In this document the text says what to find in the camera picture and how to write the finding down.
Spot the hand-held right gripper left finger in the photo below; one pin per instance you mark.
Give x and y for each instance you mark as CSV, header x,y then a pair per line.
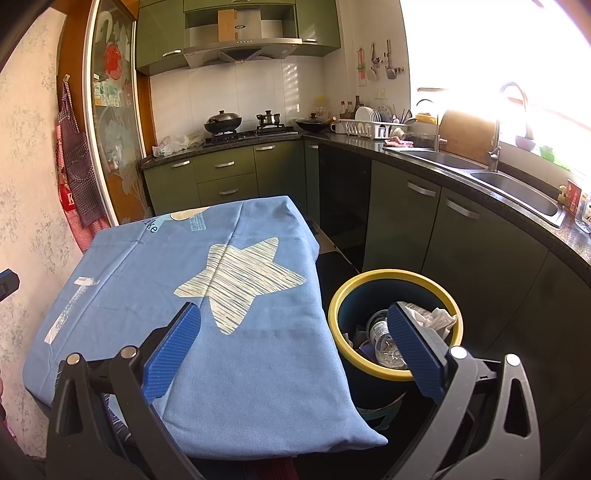
x,y
173,350

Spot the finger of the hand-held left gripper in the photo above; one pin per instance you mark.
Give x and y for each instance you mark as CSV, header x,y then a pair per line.
x,y
8,284

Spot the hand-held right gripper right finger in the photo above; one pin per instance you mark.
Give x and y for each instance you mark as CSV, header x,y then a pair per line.
x,y
415,350

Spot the clear plastic water bottle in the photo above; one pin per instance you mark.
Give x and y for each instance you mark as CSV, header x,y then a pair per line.
x,y
381,337

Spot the white paper towel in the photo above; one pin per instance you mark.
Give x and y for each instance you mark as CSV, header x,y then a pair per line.
x,y
438,321

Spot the yellow-rimmed trash bin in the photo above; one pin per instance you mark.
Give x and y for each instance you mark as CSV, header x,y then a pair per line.
x,y
364,392

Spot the red checked apron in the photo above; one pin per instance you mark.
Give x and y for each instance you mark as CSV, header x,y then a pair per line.
x,y
90,235

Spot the blue printed tablecloth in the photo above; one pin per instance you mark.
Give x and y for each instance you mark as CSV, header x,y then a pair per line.
x,y
138,258

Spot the green lower cabinets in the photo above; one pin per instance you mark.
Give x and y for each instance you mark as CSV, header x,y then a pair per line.
x,y
485,258

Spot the green cabinets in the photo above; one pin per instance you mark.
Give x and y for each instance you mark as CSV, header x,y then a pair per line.
x,y
485,258
159,32

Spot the purple checked apron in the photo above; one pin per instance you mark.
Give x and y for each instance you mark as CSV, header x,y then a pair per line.
x,y
81,184

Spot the glass sliding door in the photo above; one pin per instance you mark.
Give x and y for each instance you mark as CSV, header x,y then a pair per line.
x,y
113,138

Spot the steel sink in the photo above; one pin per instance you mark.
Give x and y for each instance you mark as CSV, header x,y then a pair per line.
x,y
521,189

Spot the white plastic bag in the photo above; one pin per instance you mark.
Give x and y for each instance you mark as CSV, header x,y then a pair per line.
x,y
178,144

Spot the pink cloth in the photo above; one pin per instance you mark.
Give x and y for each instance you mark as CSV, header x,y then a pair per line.
x,y
399,143

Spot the slim steel faucet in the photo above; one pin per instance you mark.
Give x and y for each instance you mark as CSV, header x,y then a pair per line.
x,y
437,134

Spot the tall curved steel faucet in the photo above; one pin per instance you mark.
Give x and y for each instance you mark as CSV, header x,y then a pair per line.
x,y
495,147

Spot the dark stone countertop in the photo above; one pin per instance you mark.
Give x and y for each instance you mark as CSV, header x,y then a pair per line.
x,y
351,141

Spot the wooden cutting board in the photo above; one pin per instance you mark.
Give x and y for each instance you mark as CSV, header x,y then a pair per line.
x,y
466,136

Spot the red card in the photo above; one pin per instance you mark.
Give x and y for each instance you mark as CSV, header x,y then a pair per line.
x,y
574,196

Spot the white dish rack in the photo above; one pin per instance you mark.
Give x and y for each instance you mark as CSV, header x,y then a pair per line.
x,y
364,128

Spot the gas stove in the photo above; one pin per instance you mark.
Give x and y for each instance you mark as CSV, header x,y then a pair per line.
x,y
249,134

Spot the yellow sponge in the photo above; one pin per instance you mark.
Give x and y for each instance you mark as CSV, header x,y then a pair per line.
x,y
427,118

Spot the black wok with lid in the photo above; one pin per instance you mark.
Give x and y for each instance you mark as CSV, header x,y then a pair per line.
x,y
223,123

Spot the small grey bowl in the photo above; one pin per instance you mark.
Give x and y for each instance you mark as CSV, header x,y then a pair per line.
x,y
526,143

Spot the green plastic item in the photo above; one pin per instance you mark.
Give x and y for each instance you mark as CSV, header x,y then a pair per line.
x,y
549,154

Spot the white plates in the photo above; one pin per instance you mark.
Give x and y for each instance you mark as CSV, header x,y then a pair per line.
x,y
364,114

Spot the black frying pan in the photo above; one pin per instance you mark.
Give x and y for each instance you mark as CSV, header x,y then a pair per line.
x,y
311,124

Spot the row of condiment bottles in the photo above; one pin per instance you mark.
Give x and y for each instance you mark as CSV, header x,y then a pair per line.
x,y
355,108

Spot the hanging grey spatula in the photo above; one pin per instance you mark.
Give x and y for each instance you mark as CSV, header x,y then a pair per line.
x,y
391,71

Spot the hanging white ladle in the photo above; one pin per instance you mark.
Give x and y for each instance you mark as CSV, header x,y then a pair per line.
x,y
371,74

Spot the hanging striped utensil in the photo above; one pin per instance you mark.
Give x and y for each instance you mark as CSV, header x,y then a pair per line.
x,y
360,64

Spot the green upper cabinets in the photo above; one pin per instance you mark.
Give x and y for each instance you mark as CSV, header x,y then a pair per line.
x,y
159,32

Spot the steel range hood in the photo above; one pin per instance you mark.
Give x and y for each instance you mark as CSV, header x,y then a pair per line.
x,y
240,50

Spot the bright window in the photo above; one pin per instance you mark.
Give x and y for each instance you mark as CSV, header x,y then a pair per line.
x,y
485,46

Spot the cardboard sheet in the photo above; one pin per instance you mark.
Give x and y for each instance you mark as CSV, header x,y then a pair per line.
x,y
227,25

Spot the wooden door frame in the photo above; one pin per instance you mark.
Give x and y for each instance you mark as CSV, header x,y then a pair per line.
x,y
74,46

